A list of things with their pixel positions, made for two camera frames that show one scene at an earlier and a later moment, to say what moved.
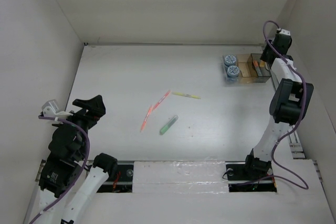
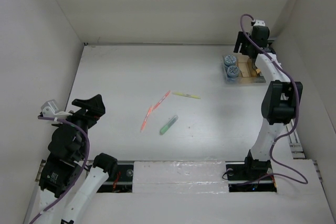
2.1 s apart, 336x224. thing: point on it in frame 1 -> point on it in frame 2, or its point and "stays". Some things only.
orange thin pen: x=146 y=118 stays
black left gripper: x=96 y=106 stays
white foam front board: x=179 y=177 stays
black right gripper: x=264 y=56 -> x=241 y=38
